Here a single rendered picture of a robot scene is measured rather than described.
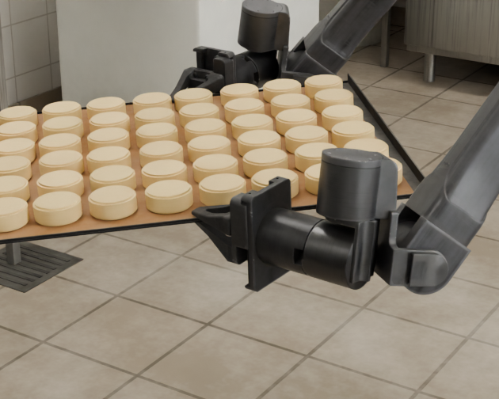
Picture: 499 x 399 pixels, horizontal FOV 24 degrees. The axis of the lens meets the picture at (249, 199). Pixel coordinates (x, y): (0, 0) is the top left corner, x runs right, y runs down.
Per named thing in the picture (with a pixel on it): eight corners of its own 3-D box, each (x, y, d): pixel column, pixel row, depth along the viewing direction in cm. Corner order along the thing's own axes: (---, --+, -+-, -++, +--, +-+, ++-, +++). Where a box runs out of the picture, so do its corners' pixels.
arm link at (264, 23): (317, 100, 164) (312, 75, 171) (329, 24, 158) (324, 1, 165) (233, 92, 163) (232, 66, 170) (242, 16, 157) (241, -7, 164)
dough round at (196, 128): (182, 147, 137) (180, 131, 137) (189, 133, 142) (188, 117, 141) (223, 147, 137) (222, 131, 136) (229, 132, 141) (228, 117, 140)
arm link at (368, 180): (447, 288, 108) (413, 260, 116) (463, 169, 105) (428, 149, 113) (325, 287, 105) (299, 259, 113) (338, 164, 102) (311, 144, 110)
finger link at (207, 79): (150, 81, 154) (196, 63, 161) (154, 131, 157) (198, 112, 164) (188, 89, 150) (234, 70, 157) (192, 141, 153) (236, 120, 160)
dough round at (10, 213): (19, 233, 117) (17, 216, 117) (-26, 233, 118) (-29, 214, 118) (36, 214, 122) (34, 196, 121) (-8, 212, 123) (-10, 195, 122)
